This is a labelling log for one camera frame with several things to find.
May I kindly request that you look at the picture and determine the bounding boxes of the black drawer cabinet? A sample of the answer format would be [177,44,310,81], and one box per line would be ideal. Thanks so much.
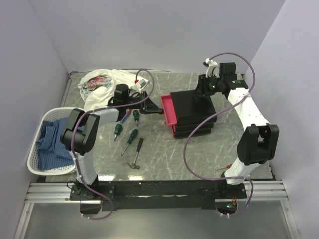
[170,90,216,139]

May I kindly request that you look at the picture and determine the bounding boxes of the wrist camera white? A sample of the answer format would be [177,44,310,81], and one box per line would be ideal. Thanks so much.
[203,58,219,78]
[135,78,149,92]

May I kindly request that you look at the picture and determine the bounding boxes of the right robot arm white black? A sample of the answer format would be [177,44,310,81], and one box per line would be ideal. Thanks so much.
[194,59,280,199]

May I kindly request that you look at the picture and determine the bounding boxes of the white laundry basket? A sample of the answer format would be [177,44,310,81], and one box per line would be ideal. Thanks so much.
[27,107,75,176]

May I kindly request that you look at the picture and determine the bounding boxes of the green screwdriver upper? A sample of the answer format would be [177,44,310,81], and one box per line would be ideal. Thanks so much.
[133,110,140,125]

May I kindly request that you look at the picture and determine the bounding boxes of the white floral t-shirt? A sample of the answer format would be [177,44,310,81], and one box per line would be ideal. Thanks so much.
[78,69,143,111]

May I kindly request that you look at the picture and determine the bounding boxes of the blue checked shirt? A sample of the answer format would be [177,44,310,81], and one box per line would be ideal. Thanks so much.
[35,118,74,171]

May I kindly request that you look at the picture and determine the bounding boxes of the small red screwdriver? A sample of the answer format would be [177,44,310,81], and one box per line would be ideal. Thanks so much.
[216,164,232,170]

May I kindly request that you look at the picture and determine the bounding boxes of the black handled hammer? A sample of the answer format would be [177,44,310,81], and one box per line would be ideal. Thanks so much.
[127,138,144,170]

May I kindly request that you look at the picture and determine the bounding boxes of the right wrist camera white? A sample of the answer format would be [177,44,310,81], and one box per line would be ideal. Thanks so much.
[203,58,219,78]

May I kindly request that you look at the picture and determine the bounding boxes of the blue red screwdriver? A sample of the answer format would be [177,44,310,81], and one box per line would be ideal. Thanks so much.
[120,110,132,124]

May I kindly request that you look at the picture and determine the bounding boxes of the aluminium rail frame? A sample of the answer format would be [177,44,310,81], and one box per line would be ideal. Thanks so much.
[24,181,289,204]

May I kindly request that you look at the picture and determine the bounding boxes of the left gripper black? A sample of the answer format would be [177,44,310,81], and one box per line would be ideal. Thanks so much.
[124,92,161,115]

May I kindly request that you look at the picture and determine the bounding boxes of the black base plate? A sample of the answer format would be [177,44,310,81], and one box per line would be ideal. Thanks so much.
[70,180,247,211]

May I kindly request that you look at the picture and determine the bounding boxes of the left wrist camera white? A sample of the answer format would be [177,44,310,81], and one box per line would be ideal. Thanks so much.
[135,78,149,92]

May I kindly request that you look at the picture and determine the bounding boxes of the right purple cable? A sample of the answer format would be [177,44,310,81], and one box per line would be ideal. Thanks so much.
[183,52,256,217]

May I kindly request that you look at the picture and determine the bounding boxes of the green stubby screwdriver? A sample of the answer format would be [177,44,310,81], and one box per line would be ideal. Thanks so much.
[114,123,123,141]

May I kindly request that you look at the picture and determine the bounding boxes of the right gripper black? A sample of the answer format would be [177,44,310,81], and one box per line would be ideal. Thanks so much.
[193,74,223,99]

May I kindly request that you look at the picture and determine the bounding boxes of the pink top drawer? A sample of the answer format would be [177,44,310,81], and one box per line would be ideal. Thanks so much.
[160,95,177,126]

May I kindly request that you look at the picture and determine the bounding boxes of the green long screwdriver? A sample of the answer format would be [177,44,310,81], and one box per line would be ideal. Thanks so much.
[121,129,138,156]

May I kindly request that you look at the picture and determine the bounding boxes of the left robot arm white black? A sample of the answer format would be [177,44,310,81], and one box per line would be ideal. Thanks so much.
[60,84,164,200]

